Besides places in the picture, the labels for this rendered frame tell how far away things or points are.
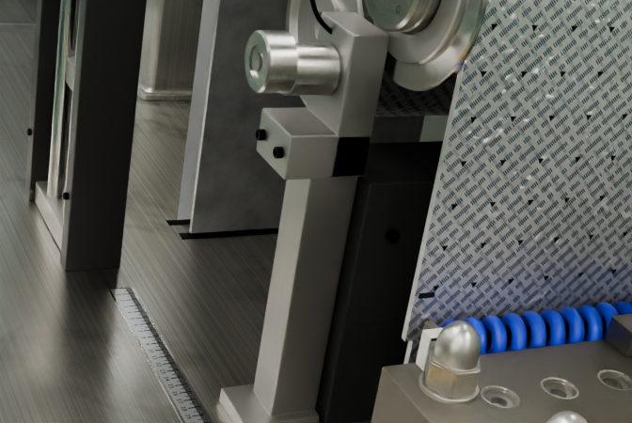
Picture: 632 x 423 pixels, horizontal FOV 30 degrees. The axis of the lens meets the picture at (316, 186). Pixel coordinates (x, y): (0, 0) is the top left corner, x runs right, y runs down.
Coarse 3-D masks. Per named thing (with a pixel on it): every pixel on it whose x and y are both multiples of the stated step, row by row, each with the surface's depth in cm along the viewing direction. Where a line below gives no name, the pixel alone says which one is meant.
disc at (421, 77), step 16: (480, 0) 67; (368, 16) 79; (464, 16) 68; (480, 16) 67; (416, 32) 73; (464, 32) 68; (448, 48) 70; (464, 48) 69; (400, 64) 75; (432, 64) 72; (448, 64) 70; (400, 80) 75; (416, 80) 74; (432, 80) 72; (448, 80) 71
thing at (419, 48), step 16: (448, 0) 69; (464, 0) 68; (448, 16) 69; (400, 32) 74; (432, 32) 71; (448, 32) 69; (400, 48) 74; (416, 48) 73; (432, 48) 71; (416, 64) 73
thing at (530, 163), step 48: (480, 96) 71; (528, 96) 73; (576, 96) 74; (624, 96) 76; (480, 144) 73; (528, 144) 74; (576, 144) 76; (624, 144) 78; (480, 192) 74; (528, 192) 76; (576, 192) 78; (624, 192) 80; (432, 240) 74; (480, 240) 76; (528, 240) 78; (576, 240) 80; (624, 240) 82; (432, 288) 76; (480, 288) 78; (528, 288) 80; (576, 288) 82; (624, 288) 84
